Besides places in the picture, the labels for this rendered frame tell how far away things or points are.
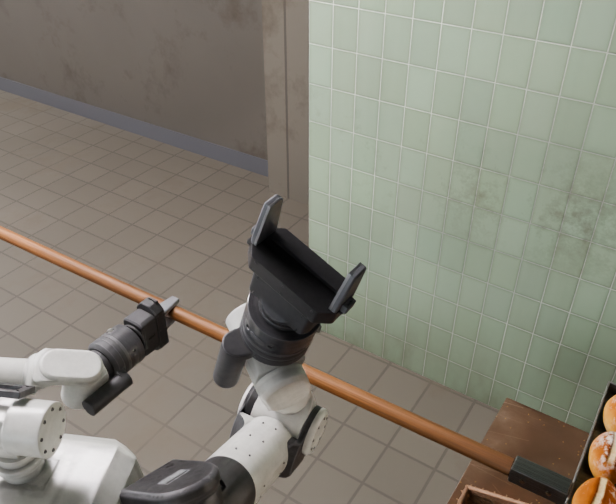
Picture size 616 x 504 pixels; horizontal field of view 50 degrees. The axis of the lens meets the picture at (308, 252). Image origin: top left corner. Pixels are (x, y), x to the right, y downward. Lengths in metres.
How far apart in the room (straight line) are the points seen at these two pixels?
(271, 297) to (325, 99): 1.86
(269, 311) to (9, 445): 0.34
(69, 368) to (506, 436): 1.27
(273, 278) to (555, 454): 1.48
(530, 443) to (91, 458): 1.40
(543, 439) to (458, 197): 0.87
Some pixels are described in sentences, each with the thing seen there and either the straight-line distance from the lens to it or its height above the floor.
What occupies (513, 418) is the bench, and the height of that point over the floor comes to 0.58.
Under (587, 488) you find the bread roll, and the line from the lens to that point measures 1.15.
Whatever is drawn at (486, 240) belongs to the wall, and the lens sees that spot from 2.44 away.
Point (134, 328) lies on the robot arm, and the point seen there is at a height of 1.23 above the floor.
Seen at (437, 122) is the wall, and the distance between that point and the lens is 2.32.
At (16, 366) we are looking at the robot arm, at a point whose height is 1.26.
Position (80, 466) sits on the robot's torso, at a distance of 0.92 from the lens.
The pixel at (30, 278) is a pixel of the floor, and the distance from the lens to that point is 3.75.
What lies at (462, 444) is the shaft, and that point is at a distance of 1.17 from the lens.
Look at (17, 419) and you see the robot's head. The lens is 0.85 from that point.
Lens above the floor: 2.10
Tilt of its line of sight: 35 degrees down
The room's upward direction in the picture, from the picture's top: straight up
